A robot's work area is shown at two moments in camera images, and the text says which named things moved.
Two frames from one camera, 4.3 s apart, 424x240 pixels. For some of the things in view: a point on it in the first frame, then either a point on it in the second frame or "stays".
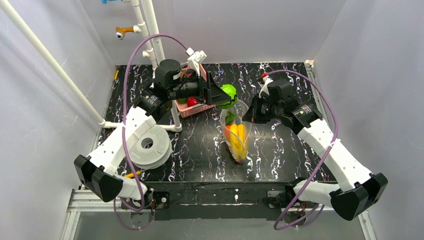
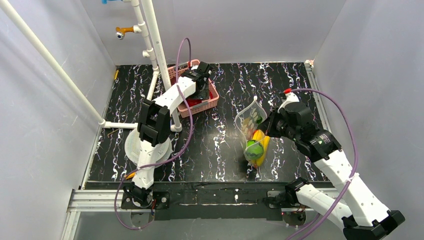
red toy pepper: [192, 101] stays
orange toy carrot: [227, 130] → [253, 124]
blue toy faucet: [105, 1] stays
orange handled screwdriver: [131, 175] stays
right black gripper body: [257, 111] → [266, 122]
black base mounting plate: [208, 200] stays
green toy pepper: [231, 92] → [254, 149]
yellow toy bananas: [238, 135] → [258, 136]
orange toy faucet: [121, 32] stays
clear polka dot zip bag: [235, 130] → [247, 121]
